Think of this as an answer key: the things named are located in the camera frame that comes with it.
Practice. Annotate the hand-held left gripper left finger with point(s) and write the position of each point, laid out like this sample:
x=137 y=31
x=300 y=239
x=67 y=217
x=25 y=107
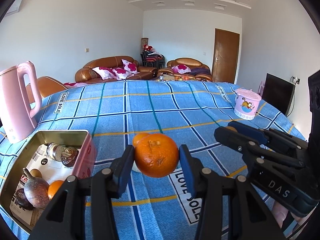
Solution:
x=125 y=171

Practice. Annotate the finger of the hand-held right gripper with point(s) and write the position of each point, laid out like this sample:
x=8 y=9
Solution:
x=232 y=138
x=250 y=131

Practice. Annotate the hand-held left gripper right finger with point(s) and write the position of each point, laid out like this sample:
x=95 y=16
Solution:
x=186 y=171

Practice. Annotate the orange tangerine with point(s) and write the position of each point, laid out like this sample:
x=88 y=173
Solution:
x=139 y=138
x=156 y=155
x=231 y=129
x=55 y=188

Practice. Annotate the rectangular metal tin box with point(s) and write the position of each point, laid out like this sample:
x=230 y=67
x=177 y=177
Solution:
x=85 y=150

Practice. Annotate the purple passion fruit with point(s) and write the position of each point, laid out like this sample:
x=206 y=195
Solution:
x=36 y=191

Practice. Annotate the person's right hand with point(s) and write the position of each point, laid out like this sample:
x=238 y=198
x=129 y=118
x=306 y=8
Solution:
x=281 y=213

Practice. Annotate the pink cartoon mug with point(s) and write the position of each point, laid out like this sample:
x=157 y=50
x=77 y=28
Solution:
x=247 y=103

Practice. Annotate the pink plastic stool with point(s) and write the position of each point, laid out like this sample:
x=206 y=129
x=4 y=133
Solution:
x=262 y=87

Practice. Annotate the black flat television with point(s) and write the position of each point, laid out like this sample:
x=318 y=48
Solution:
x=277 y=92

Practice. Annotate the brown lumpy object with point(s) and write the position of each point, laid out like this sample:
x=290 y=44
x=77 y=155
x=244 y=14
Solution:
x=70 y=155

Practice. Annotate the blue plaid tablecloth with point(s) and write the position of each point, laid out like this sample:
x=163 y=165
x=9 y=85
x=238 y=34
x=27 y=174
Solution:
x=150 y=110

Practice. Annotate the small glass jar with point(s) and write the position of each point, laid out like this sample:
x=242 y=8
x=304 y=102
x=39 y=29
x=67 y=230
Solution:
x=53 y=150

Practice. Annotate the purple blanket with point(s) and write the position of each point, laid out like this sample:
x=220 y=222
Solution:
x=200 y=70

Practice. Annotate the brown wooden door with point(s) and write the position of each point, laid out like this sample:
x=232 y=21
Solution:
x=226 y=55

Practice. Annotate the printed paper sheet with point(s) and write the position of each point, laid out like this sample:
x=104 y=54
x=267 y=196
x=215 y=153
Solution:
x=43 y=158

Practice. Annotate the coffee table with fruit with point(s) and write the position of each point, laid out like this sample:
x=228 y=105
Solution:
x=175 y=78

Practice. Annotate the white magenta flower pillow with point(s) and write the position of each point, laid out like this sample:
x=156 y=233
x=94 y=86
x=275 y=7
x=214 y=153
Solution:
x=130 y=66
x=181 y=68
x=103 y=73
x=122 y=73

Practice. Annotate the brown leather armchair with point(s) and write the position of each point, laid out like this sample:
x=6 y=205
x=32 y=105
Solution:
x=190 y=61

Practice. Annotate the small yellow-green round fruit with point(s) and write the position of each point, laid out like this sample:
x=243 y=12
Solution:
x=35 y=173

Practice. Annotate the dark brown round fruit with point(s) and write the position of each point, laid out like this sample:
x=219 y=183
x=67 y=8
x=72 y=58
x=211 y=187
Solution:
x=22 y=201

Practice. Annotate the long brown leather sofa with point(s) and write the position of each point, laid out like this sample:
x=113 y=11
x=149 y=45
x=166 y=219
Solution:
x=110 y=62

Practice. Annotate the stack of black chairs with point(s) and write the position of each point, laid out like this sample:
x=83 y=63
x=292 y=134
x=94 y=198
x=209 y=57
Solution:
x=152 y=60

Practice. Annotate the brown leather chair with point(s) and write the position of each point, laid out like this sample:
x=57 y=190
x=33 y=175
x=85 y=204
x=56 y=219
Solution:
x=47 y=86

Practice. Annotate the pink electric kettle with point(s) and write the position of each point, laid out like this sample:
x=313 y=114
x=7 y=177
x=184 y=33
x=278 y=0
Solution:
x=16 y=100

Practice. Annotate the tall patterned floor vase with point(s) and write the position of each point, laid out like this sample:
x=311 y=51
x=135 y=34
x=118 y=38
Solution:
x=144 y=42

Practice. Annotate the white air conditioner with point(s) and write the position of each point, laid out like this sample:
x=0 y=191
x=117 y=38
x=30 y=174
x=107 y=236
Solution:
x=13 y=5

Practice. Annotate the white wall power socket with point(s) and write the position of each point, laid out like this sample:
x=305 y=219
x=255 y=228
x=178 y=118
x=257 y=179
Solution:
x=295 y=80

